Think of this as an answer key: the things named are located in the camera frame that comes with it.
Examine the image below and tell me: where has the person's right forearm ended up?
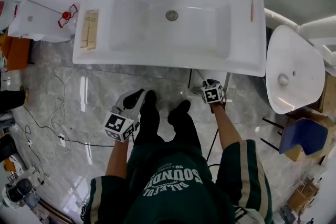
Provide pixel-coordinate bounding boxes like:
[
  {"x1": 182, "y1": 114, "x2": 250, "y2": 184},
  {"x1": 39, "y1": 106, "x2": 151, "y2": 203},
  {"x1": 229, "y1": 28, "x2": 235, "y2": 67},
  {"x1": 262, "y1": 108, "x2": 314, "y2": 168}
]
[{"x1": 211, "y1": 103, "x2": 249, "y2": 152}]

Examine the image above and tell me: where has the white sink vanity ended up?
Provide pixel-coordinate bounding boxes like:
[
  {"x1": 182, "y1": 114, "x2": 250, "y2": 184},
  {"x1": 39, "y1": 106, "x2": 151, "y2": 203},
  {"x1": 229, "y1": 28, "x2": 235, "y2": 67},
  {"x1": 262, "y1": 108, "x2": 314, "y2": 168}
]
[{"x1": 72, "y1": 0, "x2": 267, "y2": 78}]

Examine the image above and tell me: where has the open cardboard box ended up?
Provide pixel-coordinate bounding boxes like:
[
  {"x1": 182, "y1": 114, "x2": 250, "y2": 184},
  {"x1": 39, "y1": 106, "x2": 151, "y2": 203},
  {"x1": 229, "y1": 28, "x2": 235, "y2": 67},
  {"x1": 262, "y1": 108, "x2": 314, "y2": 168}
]
[{"x1": 287, "y1": 180, "x2": 320, "y2": 215}]

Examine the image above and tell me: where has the blue chair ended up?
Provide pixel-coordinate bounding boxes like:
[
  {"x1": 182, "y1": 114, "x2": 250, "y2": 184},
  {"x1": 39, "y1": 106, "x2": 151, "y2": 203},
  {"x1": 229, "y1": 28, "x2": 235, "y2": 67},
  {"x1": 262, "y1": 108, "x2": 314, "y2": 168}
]
[{"x1": 260, "y1": 117, "x2": 330, "y2": 156}]

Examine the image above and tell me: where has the person's right leg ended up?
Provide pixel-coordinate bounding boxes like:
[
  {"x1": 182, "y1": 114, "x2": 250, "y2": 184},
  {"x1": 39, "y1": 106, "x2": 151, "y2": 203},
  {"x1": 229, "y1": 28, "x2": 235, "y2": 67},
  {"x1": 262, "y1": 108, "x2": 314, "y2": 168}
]
[{"x1": 167, "y1": 100, "x2": 203, "y2": 156}]

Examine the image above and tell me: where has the white plastic container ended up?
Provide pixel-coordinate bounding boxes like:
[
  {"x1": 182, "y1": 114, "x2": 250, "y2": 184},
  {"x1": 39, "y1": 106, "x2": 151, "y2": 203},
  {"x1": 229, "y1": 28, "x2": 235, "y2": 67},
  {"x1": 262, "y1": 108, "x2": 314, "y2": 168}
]
[{"x1": 7, "y1": 0, "x2": 77, "y2": 43}]

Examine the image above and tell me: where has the person's left forearm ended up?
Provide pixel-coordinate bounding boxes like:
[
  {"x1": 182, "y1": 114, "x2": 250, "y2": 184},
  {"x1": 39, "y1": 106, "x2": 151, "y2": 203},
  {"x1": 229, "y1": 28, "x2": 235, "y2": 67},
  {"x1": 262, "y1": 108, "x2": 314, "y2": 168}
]
[{"x1": 104, "y1": 138, "x2": 132, "y2": 179}]

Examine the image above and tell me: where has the person's leg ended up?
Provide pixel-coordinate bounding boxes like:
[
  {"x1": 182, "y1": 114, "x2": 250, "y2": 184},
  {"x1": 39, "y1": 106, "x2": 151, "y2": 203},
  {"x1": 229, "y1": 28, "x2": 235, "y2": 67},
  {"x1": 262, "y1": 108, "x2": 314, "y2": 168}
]
[
  {"x1": 133, "y1": 89, "x2": 165, "y2": 148},
  {"x1": 167, "y1": 100, "x2": 203, "y2": 156}
]

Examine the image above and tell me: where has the metal sink drain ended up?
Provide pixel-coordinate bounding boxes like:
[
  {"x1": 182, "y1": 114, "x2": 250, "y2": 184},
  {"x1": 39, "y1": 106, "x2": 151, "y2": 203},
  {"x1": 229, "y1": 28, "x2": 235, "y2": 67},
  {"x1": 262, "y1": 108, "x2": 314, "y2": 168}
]
[{"x1": 165, "y1": 9, "x2": 180, "y2": 22}]

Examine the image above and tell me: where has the pink toothbrush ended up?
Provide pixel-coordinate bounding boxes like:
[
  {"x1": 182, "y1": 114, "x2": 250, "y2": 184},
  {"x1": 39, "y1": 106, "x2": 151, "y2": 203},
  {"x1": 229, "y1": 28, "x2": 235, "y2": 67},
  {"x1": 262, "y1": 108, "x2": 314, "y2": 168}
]
[{"x1": 249, "y1": 0, "x2": 256, "y2": 23}]

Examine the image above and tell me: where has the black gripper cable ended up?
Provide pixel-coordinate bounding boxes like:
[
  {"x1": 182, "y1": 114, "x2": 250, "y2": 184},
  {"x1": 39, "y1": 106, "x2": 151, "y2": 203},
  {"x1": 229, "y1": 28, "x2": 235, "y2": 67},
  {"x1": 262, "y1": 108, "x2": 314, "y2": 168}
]
[{"x1": 205, "y1": 128, "x2": 220, "y2": 166}]

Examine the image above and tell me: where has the person's left leg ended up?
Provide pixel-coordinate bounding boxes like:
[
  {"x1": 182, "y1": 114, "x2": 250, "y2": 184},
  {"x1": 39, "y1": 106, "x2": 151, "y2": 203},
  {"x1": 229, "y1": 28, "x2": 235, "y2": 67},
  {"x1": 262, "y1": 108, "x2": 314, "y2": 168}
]
[{"x1": 133, "y1": 89, "x2": 165, "y2": 148}]

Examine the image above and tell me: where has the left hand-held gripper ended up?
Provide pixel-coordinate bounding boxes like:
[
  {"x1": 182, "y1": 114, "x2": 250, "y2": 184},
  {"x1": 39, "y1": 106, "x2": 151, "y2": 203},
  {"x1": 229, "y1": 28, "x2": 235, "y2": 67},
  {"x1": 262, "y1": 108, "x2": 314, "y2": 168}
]
[{"x1": 103, "y1": 89, "x2": 146, "y2": 143}]

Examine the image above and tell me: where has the white sack red label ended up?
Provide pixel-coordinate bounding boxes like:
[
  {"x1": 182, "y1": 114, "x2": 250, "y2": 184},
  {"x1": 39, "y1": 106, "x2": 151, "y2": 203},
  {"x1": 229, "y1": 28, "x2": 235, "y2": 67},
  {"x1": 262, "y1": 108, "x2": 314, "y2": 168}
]
[{"x1": 0, "y1": 0, "x2": 18, "y2": 33}]

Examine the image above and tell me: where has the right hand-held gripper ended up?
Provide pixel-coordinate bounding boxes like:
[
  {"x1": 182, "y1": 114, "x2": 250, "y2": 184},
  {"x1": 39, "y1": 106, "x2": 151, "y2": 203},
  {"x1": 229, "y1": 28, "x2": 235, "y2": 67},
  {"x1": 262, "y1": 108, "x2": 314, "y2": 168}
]
[{"x1": 201, "y1": 79, "x2": 227, "y2": 111}]

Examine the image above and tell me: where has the black bag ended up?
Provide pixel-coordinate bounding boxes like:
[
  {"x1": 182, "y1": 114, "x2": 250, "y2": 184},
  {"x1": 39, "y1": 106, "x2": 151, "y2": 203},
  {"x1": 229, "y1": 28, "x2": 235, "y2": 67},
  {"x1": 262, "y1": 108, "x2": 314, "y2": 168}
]
[{"x1": 0, "y1": 87, "x2": 27, "y2": 114}]

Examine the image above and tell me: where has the orange box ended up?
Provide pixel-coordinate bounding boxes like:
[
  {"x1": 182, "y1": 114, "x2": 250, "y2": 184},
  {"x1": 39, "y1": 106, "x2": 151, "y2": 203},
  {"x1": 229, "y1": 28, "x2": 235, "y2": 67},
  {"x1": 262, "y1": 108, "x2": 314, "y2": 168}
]
[{"x1": 0, "y1": 35, "x2": 30, "y2": 72}]

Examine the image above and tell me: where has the red and white bow ornament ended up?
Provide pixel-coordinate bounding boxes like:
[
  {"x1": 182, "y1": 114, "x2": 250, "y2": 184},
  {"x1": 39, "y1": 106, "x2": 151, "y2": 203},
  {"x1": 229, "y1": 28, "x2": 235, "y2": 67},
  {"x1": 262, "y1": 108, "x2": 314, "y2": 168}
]
[{"x1": 57, "y1": 3, "x2": 79, "y2": 28}]

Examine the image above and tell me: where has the white oval basin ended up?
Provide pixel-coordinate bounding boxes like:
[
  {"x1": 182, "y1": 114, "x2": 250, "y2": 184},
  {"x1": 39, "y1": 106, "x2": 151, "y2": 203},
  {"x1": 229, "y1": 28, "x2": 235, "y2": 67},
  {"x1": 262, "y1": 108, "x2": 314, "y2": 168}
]
[{"x1": 265, "y1": 24, "x2": 327, "y2": 115}]

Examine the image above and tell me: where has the green printed shirt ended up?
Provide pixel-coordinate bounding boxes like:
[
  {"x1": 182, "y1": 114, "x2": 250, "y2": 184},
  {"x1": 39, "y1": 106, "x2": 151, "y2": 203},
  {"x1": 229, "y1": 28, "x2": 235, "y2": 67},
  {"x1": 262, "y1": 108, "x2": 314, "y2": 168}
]
[{"x1": 81, "y1": 138, "x2": 274, "y2": 224}]

